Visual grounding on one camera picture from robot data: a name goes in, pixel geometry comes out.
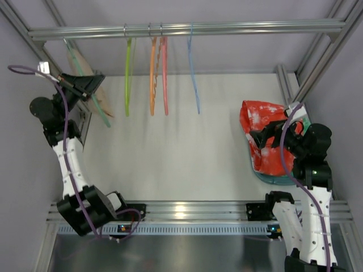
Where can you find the aluminium hanging rail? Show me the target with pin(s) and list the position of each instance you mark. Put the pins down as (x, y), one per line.
(325, 25)

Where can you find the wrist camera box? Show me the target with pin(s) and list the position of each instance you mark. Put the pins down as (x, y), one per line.
(43, 67)
(296, 107)

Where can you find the front aluminium frame rail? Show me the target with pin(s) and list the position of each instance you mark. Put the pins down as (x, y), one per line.
(207, 212)

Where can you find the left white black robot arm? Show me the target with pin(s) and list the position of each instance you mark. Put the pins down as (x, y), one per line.
(83, 205)

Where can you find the red white tie-dye garment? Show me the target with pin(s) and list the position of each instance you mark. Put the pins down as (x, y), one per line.
(254, 116)

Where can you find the lime green hanger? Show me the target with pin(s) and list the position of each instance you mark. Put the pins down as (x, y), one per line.
(129, 66)

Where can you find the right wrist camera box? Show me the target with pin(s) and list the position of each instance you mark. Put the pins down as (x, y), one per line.
(296, 107)

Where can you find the teal green hanger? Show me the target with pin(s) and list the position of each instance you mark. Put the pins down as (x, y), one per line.
(103, 116)

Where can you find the light blue hanger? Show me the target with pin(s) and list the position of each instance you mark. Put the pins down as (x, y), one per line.
(192, 70)

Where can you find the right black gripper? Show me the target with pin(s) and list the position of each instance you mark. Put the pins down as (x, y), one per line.
(278, 133)

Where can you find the grey slotted cable duct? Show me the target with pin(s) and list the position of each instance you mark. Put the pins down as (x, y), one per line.
(259, 229)

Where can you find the teal plastic basket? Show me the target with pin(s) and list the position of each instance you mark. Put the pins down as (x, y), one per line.
(272, 180)

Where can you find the beige trousers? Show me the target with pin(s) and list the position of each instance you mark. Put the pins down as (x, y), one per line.
(87, 71)

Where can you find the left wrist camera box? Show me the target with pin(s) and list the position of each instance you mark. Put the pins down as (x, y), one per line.
(43, 67)

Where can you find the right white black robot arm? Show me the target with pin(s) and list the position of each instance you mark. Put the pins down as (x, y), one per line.
(307, 236)

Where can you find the pink hanger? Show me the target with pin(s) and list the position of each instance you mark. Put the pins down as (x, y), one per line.
(163, 41)

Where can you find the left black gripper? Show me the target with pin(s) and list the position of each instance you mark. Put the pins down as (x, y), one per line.
(71, 85)

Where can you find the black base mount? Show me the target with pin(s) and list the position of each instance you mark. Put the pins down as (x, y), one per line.
(130, 212)
(259, 212)

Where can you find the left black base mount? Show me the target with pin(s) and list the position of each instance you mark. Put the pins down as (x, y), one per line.
(130, 212)

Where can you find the orange hanger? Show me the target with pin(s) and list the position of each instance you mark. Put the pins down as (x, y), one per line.
(151, 77)

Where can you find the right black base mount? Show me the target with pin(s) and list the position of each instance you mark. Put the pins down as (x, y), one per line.
(259, 212)

